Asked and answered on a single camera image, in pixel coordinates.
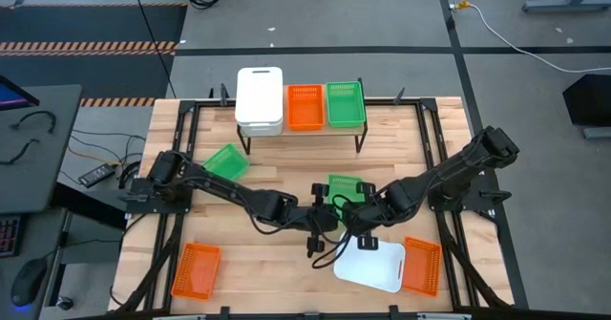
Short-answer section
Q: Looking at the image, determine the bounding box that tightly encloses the white floor cable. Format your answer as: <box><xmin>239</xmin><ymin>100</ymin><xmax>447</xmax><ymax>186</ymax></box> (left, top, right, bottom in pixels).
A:
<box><xmin>451</xmin><ymin>0</ymin><xmax>611</xmax><ymax>75</ymax></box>

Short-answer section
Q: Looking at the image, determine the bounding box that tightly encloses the black desk cable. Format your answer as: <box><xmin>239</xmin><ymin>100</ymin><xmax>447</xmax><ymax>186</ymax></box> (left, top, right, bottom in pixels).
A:
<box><xmin>10</xmin><ymin>110</ymin><xmax>57</xmax><ymax>135</ymax></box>
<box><xmin>0</xmin><ymin>138</ymin><xmax>41</xmax><ymax>166</ymax></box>

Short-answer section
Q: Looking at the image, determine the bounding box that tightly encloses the green slotted plastic basket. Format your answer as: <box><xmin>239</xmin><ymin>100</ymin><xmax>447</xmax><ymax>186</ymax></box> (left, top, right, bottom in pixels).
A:
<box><xmin>326</xmin><ymin>80</ymin><xmax>368</xmax><ymax>129</ymax></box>
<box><xmin>326</xmin><ymin>174</ymin><xmax>367</xmax><ymax>216</ymax></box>
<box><xmin>202</xmin><ymin>142</ymin><xmax>251</xmax><ymax>182</ymax></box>

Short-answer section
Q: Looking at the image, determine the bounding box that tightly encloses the orange slotted plastic basket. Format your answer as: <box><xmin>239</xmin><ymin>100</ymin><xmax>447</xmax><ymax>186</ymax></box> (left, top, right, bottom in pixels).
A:
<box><xmin>402</xmin><ymin>236</ymin><xmax>443</xmax><ymax>297</ymax></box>
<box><xmin>170</xmin><ymin>242</ymin><xmax>222</xmax><ymax>301</ymax></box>
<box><xmin>285</xmin><ymin>84</ymin><xmax>327</xmax><ymax>132</ymax></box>

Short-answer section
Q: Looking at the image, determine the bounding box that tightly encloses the black computer mouse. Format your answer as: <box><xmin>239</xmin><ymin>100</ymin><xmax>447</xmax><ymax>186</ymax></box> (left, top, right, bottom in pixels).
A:
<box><xmin>10</xmin><ymin>257</ymin><xmax>49</xmax><ymax>308</ymax></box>

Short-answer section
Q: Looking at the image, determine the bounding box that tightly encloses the computer monitor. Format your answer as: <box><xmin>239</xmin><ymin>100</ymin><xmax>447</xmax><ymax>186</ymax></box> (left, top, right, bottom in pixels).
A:
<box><xmin>0</xmin><ymin>74</ymin><xmax>40</xmax><ymax>113</ymax></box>

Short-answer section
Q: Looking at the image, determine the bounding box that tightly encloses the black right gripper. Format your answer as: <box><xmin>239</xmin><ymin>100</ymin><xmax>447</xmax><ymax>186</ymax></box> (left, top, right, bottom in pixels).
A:
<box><xmin>342</xmin><ymin>181</ymin><xmax>383</xmax><ymax>251</ymax></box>

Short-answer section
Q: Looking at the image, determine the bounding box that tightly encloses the black keyboard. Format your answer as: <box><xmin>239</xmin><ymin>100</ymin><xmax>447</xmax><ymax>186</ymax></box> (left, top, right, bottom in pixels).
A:
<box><xmin>0</xmin><ymin>214</ymin><xmax>23</xmax><ymax>259</ymax></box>

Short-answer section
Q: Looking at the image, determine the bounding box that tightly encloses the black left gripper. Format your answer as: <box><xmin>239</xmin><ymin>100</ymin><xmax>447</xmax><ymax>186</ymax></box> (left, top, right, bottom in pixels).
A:
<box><xmin>298</xmin><ymin>183</ymin><xmax>341</xmax><ymax>259</ymax></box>

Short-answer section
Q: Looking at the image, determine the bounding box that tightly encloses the grey desk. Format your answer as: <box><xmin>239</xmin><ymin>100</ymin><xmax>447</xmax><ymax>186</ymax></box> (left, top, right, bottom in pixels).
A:
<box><xmin>0</xmin><ymin>84</ymin><xmax>83</xmax><ymax>215</ymax></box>

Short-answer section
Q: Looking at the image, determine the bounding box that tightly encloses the white plastic basket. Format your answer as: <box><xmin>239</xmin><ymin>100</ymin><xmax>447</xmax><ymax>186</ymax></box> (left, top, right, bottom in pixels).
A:
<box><xmin>234</xmin><ymin>66</ymin><xmax>284</xmax><ymax>125</ymax></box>
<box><xmin>237</xmin><ymin>120</ymin><xmax>284</xmax><ymax>139</ymax></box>
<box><xmin>332</xmin><ymin>233</ymin><xmax>407</xmax><ymax>294</ymax></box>

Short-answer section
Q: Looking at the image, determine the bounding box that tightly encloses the black box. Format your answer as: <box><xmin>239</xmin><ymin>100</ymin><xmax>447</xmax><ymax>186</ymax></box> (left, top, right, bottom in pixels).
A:
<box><xmin>561</xmin><ymin>74</ymin><xmax>611</xmax><ymax>128</ymax></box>

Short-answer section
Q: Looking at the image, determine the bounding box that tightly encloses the black power adapter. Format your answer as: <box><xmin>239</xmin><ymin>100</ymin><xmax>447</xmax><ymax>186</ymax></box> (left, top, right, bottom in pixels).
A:
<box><xmin>77</xmin><ymin>162</ymin><xmax>117</xmax><ymax>189</ymax></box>

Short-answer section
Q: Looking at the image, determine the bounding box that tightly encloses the long black floor cable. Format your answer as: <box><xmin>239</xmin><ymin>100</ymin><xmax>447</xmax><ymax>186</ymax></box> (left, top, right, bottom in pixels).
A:
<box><xmin>128</xmin><ymin>0</ymin><xmax>179</xmax><ymax>100</ymax></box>

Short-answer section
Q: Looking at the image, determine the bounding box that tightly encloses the wooden shelf with black legs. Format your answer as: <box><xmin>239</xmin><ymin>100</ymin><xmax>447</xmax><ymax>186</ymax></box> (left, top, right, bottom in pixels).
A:
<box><xmin>237</xmin><ymin>83</ymin><xmax>369</xmax><ymax>157</ymax></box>

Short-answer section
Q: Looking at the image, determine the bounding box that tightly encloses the black hazard-striped floor mat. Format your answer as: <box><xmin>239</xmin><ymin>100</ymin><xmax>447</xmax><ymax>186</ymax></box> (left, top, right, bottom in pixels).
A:
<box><xmin>0</xmin><ymin>3</ymin><xmax>188</xmax><ymax>109</ymax></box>

